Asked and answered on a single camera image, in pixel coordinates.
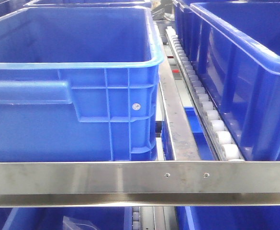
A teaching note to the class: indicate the left blue plastic crate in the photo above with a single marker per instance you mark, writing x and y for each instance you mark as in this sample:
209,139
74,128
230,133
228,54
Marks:
78,84

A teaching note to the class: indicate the blue plastic crate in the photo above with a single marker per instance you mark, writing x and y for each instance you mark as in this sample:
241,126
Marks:
78,84
234,47

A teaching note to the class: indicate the white roller conveyor track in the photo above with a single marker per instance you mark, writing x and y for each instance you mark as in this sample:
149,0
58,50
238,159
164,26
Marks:
216,132

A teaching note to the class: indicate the middle blue plastic crate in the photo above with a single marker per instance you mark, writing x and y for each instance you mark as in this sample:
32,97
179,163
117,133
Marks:
234,47

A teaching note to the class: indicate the clear plastic bag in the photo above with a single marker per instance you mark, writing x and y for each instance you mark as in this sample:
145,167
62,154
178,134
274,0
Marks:
77,224

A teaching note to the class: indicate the lower blue crate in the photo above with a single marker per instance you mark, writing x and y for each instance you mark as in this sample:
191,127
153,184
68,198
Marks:
105,218

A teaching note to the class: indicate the steel divider rail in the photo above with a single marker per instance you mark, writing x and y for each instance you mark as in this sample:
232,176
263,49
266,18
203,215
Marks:
175,139

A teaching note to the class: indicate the stainless steel shelf rail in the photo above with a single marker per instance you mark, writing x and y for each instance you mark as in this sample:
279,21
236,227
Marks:
140,183

